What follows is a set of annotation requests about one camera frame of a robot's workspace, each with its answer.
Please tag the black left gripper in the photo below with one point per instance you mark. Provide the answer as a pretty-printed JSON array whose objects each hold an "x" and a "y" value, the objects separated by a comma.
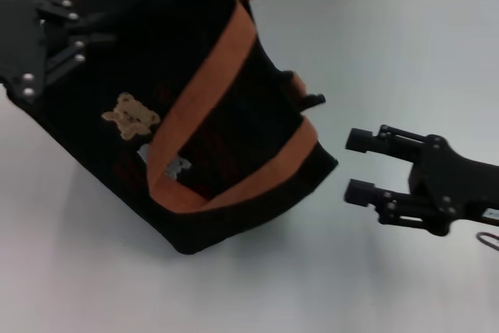
[{"x": 19, "y": 36}]

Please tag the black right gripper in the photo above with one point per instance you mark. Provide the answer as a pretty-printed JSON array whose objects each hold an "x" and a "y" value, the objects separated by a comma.
[{"x": 448, "y": 177}]

